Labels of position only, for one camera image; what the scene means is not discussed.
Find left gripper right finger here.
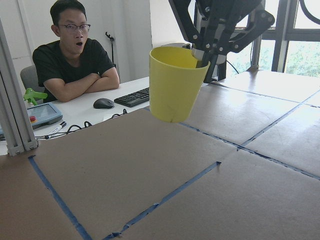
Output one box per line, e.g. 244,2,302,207
214,0,275,54

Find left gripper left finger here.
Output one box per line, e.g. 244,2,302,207
169,0,208,48

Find yellow plastic cup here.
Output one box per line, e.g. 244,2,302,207
149,46,211,123

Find black keyboard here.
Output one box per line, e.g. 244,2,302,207
114,87,150,108

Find black computer mouse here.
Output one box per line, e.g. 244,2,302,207
93,98,115,109

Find man in black shirt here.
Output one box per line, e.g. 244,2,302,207
32,0,120,103

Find brown paper table cover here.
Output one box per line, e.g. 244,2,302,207
0,71,320,240

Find black marker pen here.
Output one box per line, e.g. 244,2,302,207
48,121,67,137

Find grey office chair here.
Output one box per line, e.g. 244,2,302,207
20,65,45,93

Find green clamp tool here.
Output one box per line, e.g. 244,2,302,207
23,88,48,106

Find blue teach pendant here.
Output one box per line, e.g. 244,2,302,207
27,102,63,130

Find black cable bundle left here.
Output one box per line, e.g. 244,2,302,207
32,108,130,141

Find aluminium frame post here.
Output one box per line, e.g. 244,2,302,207
0,26,38,156

